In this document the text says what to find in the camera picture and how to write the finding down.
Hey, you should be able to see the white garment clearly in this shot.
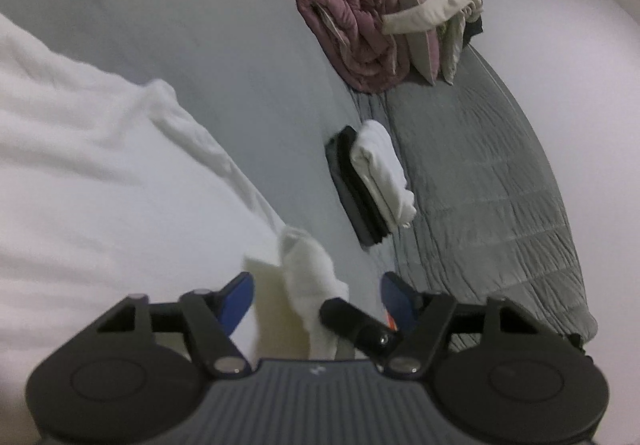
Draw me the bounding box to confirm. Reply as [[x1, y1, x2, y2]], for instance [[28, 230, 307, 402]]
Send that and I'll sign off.
[[1, 20, 348, 444], [349, 120, 416, 231]]

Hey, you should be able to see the folded black garment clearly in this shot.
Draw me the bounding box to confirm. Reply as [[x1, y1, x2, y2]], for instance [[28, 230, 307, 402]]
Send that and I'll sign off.
[[324, 126, 390, 247]]

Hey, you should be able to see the grey quilted blanket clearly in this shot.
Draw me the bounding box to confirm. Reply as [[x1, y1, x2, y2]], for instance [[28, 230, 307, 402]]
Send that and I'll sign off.
[[354, 48, 598, 341]]

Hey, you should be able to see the folded white garment on stack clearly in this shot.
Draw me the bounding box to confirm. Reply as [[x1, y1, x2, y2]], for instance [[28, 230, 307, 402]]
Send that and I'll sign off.
[[349, 120, 416, 231]]

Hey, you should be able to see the grey bed sheet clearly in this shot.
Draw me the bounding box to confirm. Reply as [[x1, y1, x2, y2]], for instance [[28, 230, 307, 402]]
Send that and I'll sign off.
[[1, 0, 393, 312]]

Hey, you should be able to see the purple quilted jacket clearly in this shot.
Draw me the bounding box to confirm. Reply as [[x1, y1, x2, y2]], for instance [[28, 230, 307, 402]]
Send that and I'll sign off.
[[296, 0, 410, 93]]

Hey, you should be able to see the beige cloth on pile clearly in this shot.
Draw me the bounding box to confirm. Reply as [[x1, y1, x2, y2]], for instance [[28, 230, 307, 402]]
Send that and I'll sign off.
[[382, 0, 484, 35]]

